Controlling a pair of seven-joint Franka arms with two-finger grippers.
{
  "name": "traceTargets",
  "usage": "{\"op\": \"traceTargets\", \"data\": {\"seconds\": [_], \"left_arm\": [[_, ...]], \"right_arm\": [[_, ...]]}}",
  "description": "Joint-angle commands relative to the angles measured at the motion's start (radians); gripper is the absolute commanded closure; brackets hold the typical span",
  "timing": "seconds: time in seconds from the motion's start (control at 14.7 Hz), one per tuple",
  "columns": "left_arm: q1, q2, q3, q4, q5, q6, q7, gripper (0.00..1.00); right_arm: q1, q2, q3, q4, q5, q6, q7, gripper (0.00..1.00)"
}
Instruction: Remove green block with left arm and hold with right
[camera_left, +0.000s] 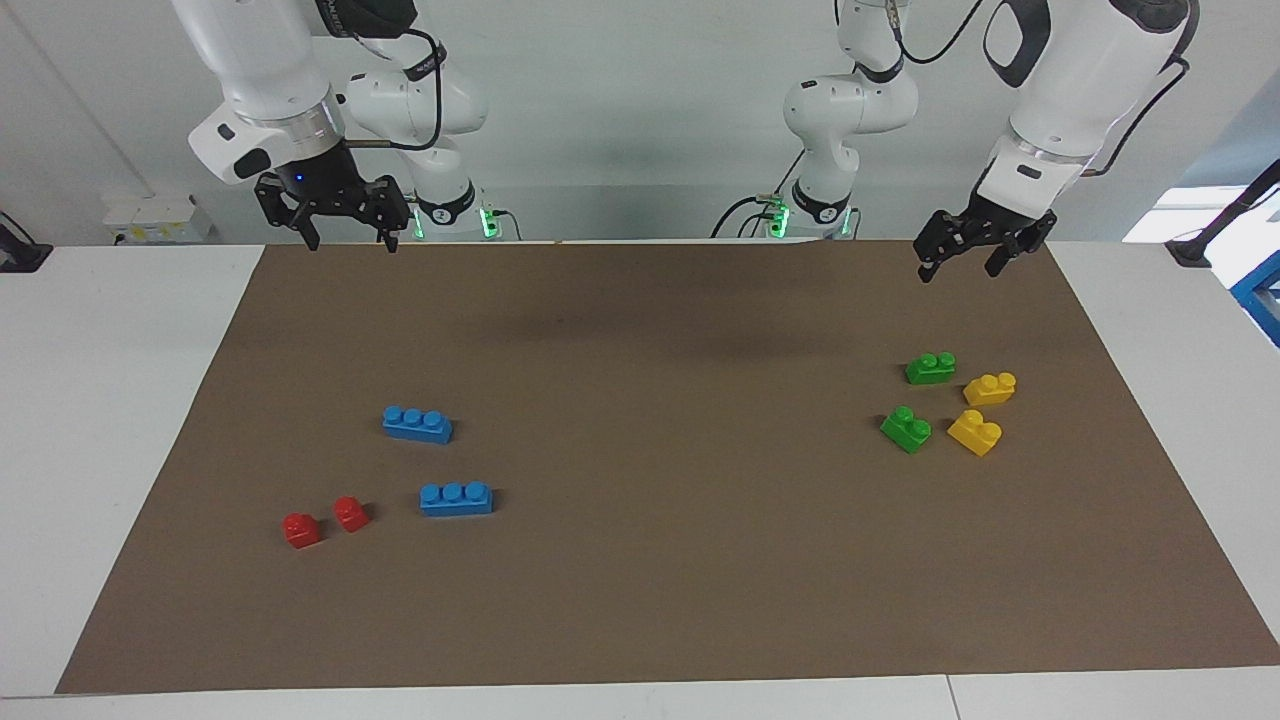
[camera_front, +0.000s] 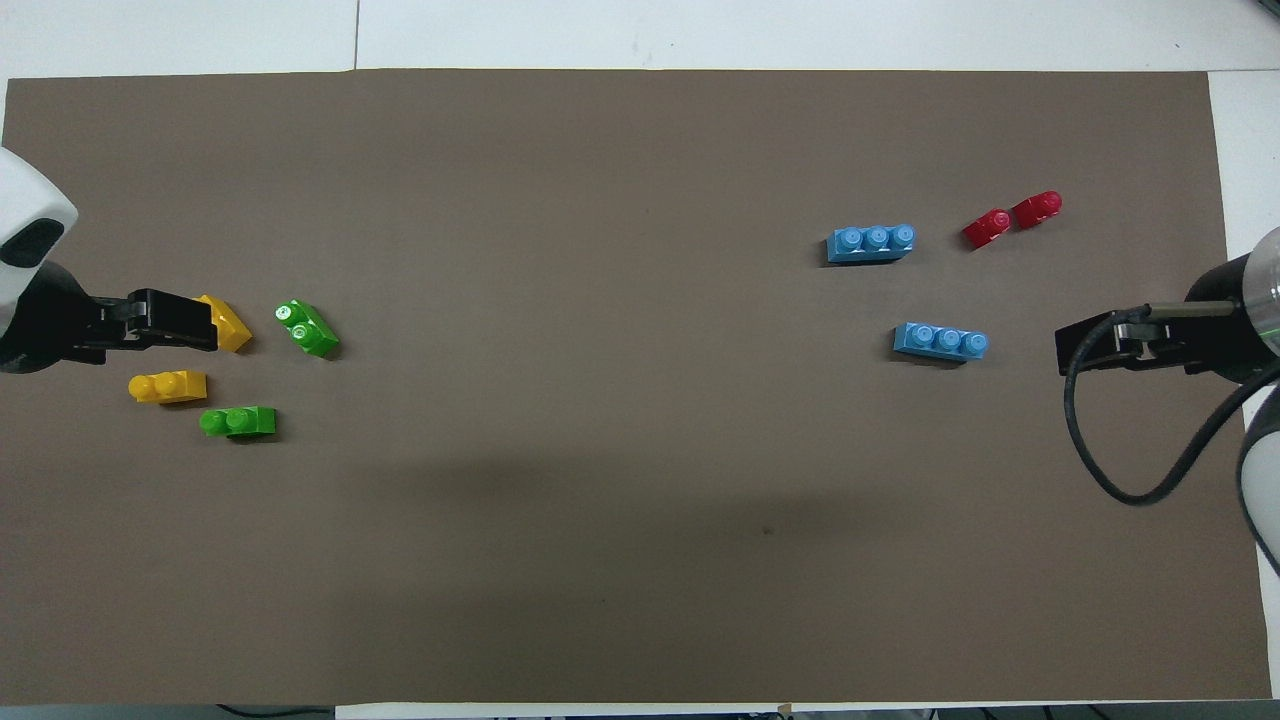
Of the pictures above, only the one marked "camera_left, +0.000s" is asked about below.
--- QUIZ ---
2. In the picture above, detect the green two-stud block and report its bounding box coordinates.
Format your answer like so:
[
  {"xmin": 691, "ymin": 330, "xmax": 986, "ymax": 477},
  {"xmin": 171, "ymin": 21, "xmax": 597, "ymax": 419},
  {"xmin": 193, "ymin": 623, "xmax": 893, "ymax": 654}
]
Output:
[
  {"xmin": 903, "ymin": 351, "xmax": 958, "ymax": 387},
  {"xmin": 879, "ymin": 405, "xmax": 933, "ymax": 455}
]

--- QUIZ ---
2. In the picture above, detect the blue three-stud block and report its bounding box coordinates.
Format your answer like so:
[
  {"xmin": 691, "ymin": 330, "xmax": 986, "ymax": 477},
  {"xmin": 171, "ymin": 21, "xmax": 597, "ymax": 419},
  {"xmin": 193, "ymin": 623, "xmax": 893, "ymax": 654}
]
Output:
[
  {"xmin": 381, "ymin": 404, "xmax": 455, "ymax": 446},
  {"xmin": 418, "ymin": 481, "xmax": 495, "ymax": 518}
]

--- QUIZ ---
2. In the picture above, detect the yellow two-stud block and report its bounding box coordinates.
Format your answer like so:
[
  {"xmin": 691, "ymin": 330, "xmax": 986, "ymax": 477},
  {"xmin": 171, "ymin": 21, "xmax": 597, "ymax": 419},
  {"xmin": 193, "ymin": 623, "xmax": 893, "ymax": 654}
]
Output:
[
  {"xmin": 962, "ymin": 371, "xmax": 1018, "ymax": 408},
  {"xmin": 946, "ymin": 408, "xmax": 1004, "ymax": 458}
]

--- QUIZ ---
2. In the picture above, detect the black slanted stand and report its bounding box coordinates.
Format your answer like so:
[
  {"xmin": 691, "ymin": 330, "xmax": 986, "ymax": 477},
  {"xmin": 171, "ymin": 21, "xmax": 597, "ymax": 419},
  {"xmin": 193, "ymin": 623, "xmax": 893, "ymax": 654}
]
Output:
[{"xmin": 1165, "ymin": 158, "xmax": 1280, "ymax": 269}]

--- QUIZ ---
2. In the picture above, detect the black table clamp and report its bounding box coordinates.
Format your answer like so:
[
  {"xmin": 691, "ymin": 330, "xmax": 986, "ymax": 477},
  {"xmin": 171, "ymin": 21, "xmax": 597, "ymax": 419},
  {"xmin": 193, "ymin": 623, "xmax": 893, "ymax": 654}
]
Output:
[{"xmin": 0, "ymin": 211, "xmax": 54, "ymax": 274}]

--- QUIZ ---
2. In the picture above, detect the brown table mat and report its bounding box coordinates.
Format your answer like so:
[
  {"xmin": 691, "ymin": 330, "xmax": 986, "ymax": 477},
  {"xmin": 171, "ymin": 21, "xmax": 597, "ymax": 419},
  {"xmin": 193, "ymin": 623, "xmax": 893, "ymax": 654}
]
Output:
[{"xmin": 54, "ymin": 237, "xmax": 1280, "ymax": 696}]

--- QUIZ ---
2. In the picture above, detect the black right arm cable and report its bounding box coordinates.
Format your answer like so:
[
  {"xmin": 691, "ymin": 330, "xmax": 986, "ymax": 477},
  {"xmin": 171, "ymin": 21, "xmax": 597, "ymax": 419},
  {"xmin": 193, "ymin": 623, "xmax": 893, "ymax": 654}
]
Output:
[{"xmin": 343, "ymin": 25, "xmax": 448, "ymax": 153}]

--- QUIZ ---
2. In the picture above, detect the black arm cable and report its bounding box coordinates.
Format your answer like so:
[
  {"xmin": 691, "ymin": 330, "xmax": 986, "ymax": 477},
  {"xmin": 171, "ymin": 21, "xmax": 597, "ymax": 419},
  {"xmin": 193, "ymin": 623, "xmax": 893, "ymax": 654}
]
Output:
[
  {"xmin": 343, "ymin": 25, "xmax": 448, "ymax": 153},
  {"xmin": 880, "ymin": 0, "xmax": 1193, "ymax": 179}
]

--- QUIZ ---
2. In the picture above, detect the white wall socket box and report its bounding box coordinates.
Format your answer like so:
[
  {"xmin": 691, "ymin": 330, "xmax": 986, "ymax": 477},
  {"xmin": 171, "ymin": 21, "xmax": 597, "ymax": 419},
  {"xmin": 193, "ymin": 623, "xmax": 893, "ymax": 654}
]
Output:
[{"xmin": 102, "ymin": 193, "xmax": 217, "ymax": 245}]

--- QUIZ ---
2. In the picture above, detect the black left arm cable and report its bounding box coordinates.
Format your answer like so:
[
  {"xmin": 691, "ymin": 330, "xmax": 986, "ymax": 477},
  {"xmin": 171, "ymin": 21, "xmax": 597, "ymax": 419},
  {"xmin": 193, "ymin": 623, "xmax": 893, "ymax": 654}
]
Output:
[{"xmin": 880, "ymin": 0, "xmax": 1193, "ymax": 179}]

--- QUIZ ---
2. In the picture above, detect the black base cable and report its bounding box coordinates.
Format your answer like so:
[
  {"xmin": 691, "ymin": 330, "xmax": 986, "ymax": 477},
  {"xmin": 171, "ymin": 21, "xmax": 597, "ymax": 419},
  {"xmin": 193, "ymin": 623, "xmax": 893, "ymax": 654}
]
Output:
[{"xmin": 710, "ymin": 148, "xmax": 807, "ymax": 240}]

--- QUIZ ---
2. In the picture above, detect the blue frame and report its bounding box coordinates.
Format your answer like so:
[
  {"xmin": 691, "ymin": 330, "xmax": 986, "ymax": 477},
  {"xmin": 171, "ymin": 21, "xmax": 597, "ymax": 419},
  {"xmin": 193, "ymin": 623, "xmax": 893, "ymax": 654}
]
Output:
[{"xmin": 1229, "ymin": 248, "xmax": 1280, "ymax": 350}]

